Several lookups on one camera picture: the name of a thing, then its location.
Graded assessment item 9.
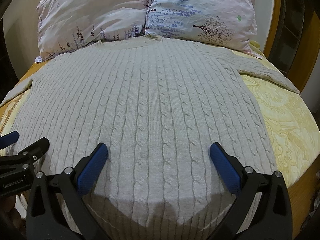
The wooden headboard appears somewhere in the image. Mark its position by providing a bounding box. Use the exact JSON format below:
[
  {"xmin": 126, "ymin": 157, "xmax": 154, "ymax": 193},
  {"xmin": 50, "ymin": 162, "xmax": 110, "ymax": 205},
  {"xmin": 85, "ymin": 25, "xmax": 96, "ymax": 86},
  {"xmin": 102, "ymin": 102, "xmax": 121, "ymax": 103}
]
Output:
[{"xmin": 264, "ymin": 0, "xmax": 319, "ymax": 91}]

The yellow patterned bedspread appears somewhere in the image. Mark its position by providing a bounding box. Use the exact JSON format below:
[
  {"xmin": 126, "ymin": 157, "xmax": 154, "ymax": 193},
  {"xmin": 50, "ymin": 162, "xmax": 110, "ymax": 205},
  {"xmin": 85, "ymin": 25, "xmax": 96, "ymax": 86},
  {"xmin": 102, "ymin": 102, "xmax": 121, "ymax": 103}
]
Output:
[{"xmin": 0, "ymin": 39, "xmax": 320, "ymax": 240}]

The grey cable-knit sweater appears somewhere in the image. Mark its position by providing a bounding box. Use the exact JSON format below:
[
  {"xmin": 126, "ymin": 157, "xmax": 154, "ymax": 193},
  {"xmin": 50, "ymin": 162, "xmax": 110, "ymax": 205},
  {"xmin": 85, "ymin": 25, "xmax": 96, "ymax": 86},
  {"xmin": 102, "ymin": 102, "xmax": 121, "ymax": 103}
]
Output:
[{"xmin": 0, "ymin": 35, "xmax": 301, "ymax": 238}]

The blue floral right pillow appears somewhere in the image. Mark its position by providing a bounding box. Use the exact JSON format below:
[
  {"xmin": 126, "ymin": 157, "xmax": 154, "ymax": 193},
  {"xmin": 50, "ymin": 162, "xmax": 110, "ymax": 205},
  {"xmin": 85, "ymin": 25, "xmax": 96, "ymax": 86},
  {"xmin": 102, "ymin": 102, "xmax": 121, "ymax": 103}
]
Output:
[{"xmin": 145, "ymin": 0, "xmax": 261, "ymax": 58}]

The pink floral left pillow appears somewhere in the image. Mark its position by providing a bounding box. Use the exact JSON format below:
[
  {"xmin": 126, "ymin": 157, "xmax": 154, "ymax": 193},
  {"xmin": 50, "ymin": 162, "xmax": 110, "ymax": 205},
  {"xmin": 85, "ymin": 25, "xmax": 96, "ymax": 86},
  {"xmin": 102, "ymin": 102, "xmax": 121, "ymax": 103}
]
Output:
[{"xmin": 37, "ymin": 0, "xmax": 149, "ymax": 61}]

